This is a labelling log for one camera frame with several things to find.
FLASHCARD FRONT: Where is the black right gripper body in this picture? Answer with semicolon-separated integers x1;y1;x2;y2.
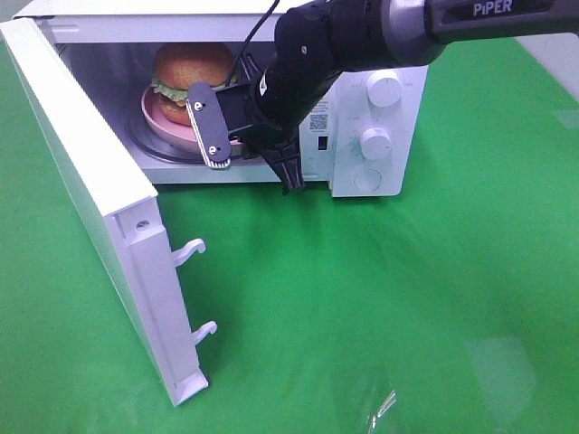
215;62;337;161

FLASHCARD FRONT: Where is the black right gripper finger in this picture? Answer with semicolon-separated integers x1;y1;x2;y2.
186;82;232;170
252;135;304;194

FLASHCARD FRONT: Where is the pink plate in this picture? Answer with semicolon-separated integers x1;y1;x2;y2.
140;85;266;167

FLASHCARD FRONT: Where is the burger with lettuce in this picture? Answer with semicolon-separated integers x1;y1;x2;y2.
151;42;233;127

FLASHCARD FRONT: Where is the white microwave door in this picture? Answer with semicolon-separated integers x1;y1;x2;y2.
1;18;217;405

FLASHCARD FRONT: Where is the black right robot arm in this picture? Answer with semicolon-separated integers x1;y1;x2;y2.
186;0;578;192

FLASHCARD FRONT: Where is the glass microwave turntable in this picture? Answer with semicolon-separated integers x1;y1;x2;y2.
127;112;204;165

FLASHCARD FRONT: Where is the white microwave oven body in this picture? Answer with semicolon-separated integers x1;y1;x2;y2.
1;1;427;197

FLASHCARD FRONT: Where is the lower white microwave knob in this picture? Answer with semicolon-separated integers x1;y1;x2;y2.
360;127;393;161

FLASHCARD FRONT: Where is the white microwave knob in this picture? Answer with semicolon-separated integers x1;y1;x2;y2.
360;127;393;161
365;70;402;108

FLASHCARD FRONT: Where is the upper white microwave knob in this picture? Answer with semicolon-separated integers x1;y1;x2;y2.
365;70;402;108

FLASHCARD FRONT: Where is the green table cover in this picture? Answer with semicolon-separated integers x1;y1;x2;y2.
1;40;578;433

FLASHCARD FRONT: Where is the black camera cable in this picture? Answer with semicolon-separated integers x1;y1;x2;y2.
228;0;281;87

